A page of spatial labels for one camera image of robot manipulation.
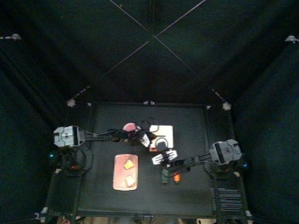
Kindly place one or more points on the yellow toy food piece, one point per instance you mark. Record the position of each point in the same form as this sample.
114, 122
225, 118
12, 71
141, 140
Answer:
129, 164
130, 181

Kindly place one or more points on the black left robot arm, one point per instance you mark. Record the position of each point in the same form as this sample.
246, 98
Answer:
69, 136

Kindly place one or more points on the pink rectangular tray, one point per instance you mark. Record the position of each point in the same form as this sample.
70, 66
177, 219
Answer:
121, 175

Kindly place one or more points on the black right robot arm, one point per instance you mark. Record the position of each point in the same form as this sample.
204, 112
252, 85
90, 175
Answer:
225, 151

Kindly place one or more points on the white text label sticker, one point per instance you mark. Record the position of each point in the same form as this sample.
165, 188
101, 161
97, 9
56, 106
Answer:
230, 199

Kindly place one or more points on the grey frame corner bracket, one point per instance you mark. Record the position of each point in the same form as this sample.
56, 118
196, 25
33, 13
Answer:
292, 38
16, 36
226, 106
149, 102
41, 215
72, 102

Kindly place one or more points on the small black rectangular block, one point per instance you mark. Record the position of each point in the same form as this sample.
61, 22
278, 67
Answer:
165, 176

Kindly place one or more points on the white toy drawer box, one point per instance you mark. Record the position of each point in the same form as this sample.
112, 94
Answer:
168, 131

